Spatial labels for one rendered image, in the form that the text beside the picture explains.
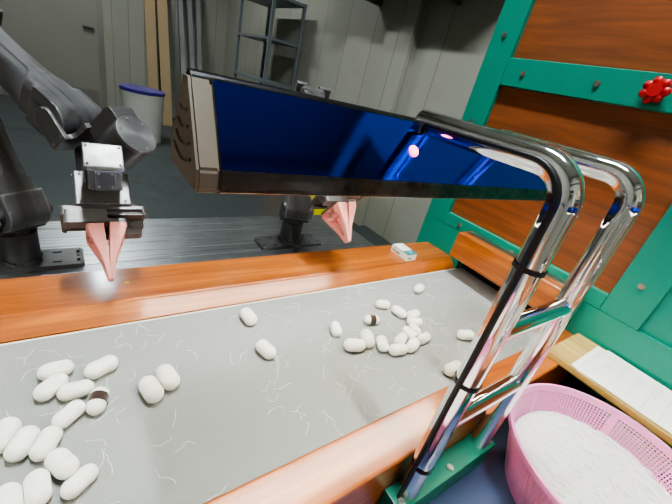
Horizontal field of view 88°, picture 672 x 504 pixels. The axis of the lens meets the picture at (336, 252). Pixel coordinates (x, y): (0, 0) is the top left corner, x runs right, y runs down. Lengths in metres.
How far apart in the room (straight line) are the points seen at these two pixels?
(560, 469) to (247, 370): 0.45
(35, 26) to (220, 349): 6.05
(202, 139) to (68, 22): 6.18
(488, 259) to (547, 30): 0.52
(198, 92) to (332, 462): 0.37
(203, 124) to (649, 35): 0.83
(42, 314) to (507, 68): 1.02
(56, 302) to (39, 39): 5.90
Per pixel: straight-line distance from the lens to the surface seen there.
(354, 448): 0.45
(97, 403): 0.49
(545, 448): 0.65
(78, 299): 0.63
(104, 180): 0.52
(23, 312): 0.62
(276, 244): 1.01
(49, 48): 6.43
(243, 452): 0.46
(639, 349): 0.90
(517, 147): 0.32
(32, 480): 0.45
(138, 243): 0.98
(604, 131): 0.91
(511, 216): 0.96
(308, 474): 0.43
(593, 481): 0.65
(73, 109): 0.65
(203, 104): 0.26
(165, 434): 0.47
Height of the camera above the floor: 1.13
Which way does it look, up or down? 25 degrees down
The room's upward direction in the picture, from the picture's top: 15 degrees clockwise
